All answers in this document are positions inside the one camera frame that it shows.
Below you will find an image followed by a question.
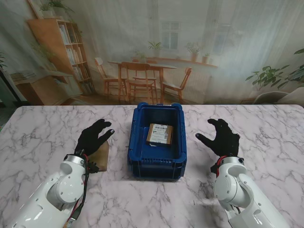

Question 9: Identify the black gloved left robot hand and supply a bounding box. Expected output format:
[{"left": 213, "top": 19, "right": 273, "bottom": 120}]
[{"left": 74, "top": 119, "right": 115, "bottom": 157}]

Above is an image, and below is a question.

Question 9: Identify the cardboard package blue-logo label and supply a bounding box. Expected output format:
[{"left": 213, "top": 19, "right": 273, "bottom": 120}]
[{"left": 89, "top": 140, "right": 110, "bottom": 172}]

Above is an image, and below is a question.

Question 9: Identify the blue plastic turnover box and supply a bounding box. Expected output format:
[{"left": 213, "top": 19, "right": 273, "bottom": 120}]
[{"left": 127, "top": 102, "right": 188, "bottom": 182}]

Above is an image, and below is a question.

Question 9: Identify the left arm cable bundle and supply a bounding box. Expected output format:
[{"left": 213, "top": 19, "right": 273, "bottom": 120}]
[{"left": 64, "top": 154, "right": 92, "bottom": 225}]

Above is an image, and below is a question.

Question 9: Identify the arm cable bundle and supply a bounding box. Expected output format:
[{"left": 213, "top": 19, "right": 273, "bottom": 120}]
[
  {"left": 213, "top": 155, "right": 228, "bottom": 176},
  {"left": 64, "top": 154, "right": 92, "bottom": 225}
]

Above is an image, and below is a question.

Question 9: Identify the cardboard package black-banded label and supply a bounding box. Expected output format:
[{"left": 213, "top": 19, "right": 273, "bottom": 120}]
[{"left": 146, "top": 123, "right": 174, "bottom": 147}]

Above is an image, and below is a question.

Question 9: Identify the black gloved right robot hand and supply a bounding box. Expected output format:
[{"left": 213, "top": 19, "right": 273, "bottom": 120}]
[{"left": 195, "top": 118, "right": 240, "bottom": 158}]

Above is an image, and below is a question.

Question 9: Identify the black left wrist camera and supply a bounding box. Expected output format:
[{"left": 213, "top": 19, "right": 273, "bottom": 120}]
[{"left": 85, "top": 161, "right": 99, "bottom": 173}]

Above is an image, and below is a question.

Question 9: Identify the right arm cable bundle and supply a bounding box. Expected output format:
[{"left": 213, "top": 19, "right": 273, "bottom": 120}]
[{"left": 213, "top": 155, "right": 228, "bottom": 176}]

